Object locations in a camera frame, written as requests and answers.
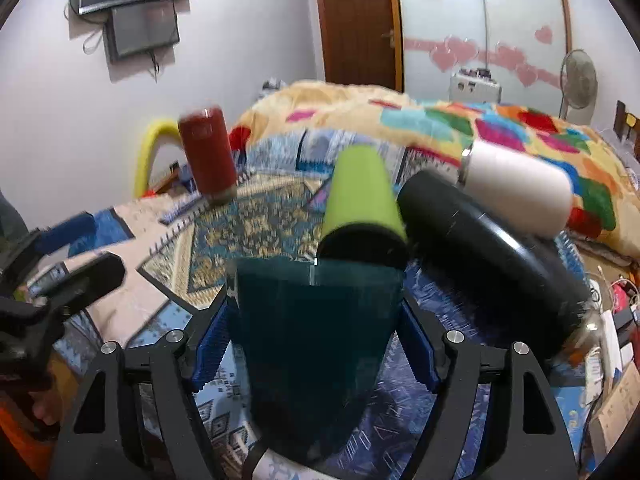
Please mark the white bottle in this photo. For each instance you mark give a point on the white bottle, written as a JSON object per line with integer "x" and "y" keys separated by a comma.
{"x": 532, "y": 195}

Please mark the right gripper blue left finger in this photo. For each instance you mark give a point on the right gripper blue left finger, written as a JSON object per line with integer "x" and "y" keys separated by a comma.
{"x": 214, "y": 331}

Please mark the white sliding wardrobe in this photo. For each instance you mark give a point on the white sliding wardrobe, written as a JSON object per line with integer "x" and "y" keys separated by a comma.
{"x": 521, "y": 42}

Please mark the left hand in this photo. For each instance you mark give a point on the left hand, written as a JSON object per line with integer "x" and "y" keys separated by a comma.
{"x": 48, "y": 406}

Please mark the wooden headboard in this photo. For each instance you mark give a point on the wooden headboard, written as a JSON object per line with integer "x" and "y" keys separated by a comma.
{"x": 627, "y": 129}

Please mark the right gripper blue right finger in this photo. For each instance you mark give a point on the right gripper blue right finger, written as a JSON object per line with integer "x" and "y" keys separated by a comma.
{"x": 420, "y": 334}

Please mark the small black wall monitor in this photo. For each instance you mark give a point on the small black wall monitor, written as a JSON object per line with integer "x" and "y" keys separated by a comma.
{"x": 141, "y": 28}

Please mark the grey clothes pile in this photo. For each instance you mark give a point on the grey clothes pile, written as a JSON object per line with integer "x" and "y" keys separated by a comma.
{"x": 272, "y": 85}

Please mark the yellow foam tube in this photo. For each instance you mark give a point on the yellow foam tube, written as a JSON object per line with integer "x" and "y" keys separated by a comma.
{"x": 159, "y": 130}

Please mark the blue patterned cloth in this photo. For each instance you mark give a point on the blue patterned cloth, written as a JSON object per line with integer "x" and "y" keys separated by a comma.
{"x": 279, "y": 213}

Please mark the colourful patchwork blanket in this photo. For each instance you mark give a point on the colourful patchwork blanket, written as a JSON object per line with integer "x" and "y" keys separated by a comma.
{"x": 605, "y": 204}

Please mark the standing electric fan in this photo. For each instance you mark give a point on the standing electric fan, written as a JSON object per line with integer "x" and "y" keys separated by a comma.
{"x": 578, "y": 83}

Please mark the dark green cup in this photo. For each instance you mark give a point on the dark green cup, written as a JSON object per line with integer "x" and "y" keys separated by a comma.
{"x": 313, "y": 336}

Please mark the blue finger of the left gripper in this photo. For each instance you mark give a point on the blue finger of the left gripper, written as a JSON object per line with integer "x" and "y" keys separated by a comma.
{"x": 65, "y": 233}
{"x": 84, "y": 286}

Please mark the brown wooden door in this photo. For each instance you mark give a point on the brown wooden door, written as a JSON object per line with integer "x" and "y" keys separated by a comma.
{"x": 362, "y": 42}

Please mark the red bottle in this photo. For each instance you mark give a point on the red bottle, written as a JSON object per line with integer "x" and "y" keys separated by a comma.
{"x": 205, "y": 140}

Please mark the black thermos bottle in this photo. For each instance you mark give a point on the black thermos bottle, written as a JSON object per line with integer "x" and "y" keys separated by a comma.
{"x": 517, "y": 286}

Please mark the white bedside cabinet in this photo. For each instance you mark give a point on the white bedside cabinet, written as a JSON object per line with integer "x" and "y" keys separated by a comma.
{"x": 474, "y": 86}

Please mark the lime green bottle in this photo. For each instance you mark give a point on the lime green bottle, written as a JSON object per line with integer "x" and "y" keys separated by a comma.
{"x": 362, "y": 222}

